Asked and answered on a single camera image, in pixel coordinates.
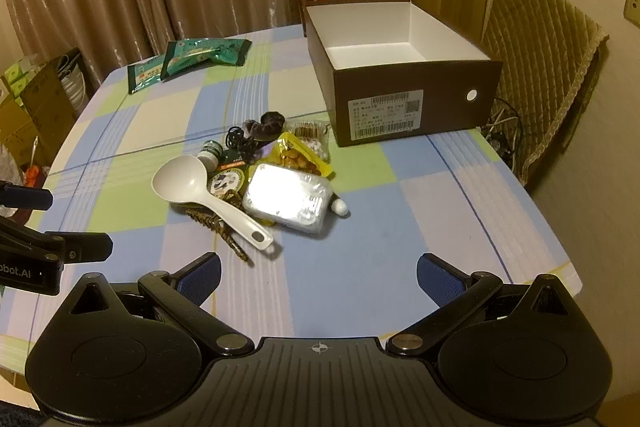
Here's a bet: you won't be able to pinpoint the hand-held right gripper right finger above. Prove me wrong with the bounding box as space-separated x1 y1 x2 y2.
385 253 576 355

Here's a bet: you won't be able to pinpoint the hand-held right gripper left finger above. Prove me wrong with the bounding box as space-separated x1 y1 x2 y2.
67 252 256 358

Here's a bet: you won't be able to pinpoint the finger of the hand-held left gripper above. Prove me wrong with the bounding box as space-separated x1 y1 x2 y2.
0 219 112 265
0 181 53 210

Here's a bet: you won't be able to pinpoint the yellow snack packet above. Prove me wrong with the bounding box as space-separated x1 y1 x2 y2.
257 132 335 180

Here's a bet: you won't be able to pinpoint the dark velvet scrunchie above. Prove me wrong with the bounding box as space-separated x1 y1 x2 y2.
243 111 286 142

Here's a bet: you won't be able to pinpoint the brown cardboard shoe box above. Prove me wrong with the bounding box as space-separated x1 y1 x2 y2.
303 0 503 149

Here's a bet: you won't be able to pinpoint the small cardboard box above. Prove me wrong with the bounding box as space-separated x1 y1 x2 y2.
0 99 36 160

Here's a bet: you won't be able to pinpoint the checked tablecloth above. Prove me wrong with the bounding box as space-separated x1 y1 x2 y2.
0 24 584 390

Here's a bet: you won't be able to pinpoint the round green tin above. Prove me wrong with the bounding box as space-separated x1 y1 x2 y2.
209 167 248 198

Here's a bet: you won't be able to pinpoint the large cardboard box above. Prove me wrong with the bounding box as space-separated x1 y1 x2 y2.
17 48 93 128

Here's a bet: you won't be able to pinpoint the shiny plastic tissue pack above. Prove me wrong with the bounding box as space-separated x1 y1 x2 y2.
243 163 335 236

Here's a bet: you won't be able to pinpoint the dark green orange-striped pack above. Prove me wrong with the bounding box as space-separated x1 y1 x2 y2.
220 150 249 171

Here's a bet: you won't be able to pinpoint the small green bottle white cap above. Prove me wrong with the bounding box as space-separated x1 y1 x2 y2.
197 141 224 171

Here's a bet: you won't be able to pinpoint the stack of white bowls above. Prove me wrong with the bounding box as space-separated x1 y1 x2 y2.
57 54 87 108

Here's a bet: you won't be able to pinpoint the small green boxes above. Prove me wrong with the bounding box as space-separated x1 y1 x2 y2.
1 59 32 94

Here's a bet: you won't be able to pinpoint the small green snack packet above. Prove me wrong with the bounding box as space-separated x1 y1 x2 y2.
127 59 173 95

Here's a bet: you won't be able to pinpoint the clear snack packet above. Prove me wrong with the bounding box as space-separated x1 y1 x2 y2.
287 120 331 162

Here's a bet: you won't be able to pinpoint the large green snack packet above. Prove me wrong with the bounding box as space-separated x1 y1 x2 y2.
161 38 252 80

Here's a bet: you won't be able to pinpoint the chair with quilted cover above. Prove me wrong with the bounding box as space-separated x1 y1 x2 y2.
481 0 610 188

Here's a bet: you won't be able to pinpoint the orange handled tool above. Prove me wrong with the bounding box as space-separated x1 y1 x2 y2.
26 137 42 188

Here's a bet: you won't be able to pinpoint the brown braided cord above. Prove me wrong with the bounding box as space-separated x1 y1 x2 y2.
185 189 251 263

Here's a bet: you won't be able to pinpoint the black coiled cable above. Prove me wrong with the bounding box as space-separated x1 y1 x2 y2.
225 125 258 154

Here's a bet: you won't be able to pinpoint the tangled floor cables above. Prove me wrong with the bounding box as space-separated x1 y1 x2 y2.
485 99 523 168

